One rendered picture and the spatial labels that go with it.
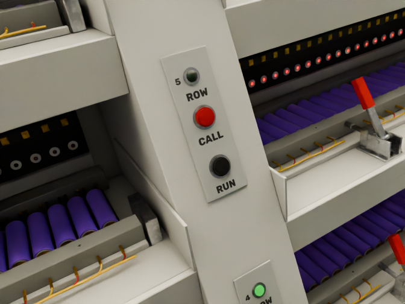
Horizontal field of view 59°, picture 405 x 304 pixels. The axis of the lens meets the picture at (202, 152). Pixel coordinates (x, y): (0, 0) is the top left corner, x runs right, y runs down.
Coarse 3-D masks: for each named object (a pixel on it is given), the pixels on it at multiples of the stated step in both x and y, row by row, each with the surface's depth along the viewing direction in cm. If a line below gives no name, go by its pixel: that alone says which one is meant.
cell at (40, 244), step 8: (32, 216) 36; (40, 216) 36; (32, 224) 35; (40, 224) 35; (32, 232) 34; (40, 232) 34; (48, 232) 35; (32, 240) 33; (40, 240) 33; (48, 240) 33; (32, 248) 33; (40, 248) 32; (48, 248) 32
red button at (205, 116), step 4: (204, 108) 29; (208, 108) 29; (196, 112) 29; (200, 112) 29; (204, 112) 29; (208, 112) 29; (212, 112) 29; (196, 116) 29; (200, 116) 29; (204, 116) 29; (208, 116) 29; (212, 116) 29; (196, 120) 29; (200, 120) 29; (204, 120) 29; (208, 120) 29; (212, 120) 29; (200, 124) 29; (204, 124) 29; (208, 124) 29
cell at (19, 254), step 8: (8, 224) 36; (16, 224) 36; (24, 224) 37; (8, 232) 35; (16, 232) 34; (24, 232) 35; (8, 240) 34; (16, 240) 33; (24, 240) 34; (8, 248) 33; (16, 248) 32; (24, 248) 33; (8, 256) 32; (16, 256) 32; (24, 256) 32; (8, 264) 32
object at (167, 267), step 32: (64, 160) 41; (128, 160) 38; (0, 192) 39; (128, 192) 41; (160, 224) 35; (160, 256) 32; (192, 256) 29; (64, 288) 30; (96, 288) 30; (128, 288) 29; (160, 288) 29; (192, 288) 31
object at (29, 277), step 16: (112, 224) 33; (128, 224) 33; (80, 240) 32; (96, 240) 31; (112, 240) 32; (128, 240) 32; (48, 256) 30; (64, 256) 30; (80, 256) 31; (96, 256) 31; (16, 272) 29; (32, 272) 29; (48, 272) 30; (64, 272) 30; (0, 288) 28; (16, 288) 29; (32, 288) 29
